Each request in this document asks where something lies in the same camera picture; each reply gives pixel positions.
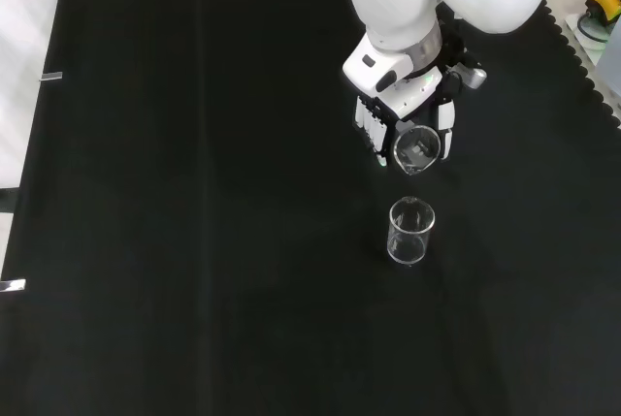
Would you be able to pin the small clear glass beaker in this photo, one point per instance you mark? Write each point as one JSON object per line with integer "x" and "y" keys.
{"x": 433, "y": 137}

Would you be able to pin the black table cloth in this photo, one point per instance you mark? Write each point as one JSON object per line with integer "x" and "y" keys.
{"x": 194, "y": 193}

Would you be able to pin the grey metal cloth clip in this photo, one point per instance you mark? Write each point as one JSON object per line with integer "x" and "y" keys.
{"x": 12, "y": 285}
{"x": 51, "y": 77}

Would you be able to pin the clear glass beaker with spout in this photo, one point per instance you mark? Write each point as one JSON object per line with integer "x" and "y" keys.
{"x": 410, "y": 241}

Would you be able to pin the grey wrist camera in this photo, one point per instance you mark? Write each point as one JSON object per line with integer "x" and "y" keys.
{"x": 473, "y": 77}

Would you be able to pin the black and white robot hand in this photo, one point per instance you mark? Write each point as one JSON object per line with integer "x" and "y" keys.
{"x": 412, "y": 93}

